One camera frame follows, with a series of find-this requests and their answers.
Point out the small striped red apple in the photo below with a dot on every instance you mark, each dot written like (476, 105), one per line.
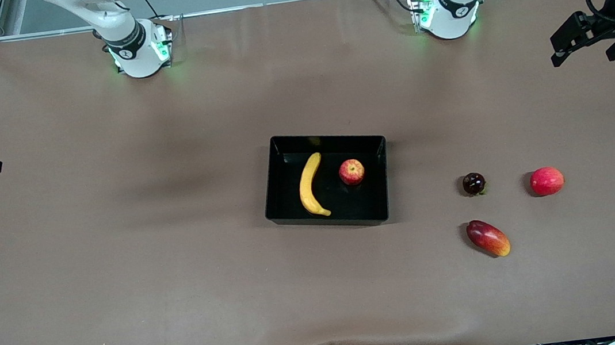
(352, 172)

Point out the black plastic box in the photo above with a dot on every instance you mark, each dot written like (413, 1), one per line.
(357, 204)

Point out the yellow banana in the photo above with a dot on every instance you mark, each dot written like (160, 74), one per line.
(309, 187)

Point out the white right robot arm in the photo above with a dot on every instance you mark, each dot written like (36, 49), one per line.
(141, 61)

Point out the round red peach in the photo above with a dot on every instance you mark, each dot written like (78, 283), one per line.
(547, 181)

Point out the dark purple plum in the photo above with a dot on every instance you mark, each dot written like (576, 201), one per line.
(474, 183)

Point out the red yellow mango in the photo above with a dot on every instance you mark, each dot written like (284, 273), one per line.
(489, 238)

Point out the brown table cover sheet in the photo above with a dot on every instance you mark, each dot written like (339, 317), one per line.
(183, 296)

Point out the metal table edge rail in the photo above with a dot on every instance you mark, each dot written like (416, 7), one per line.
(293, 0)

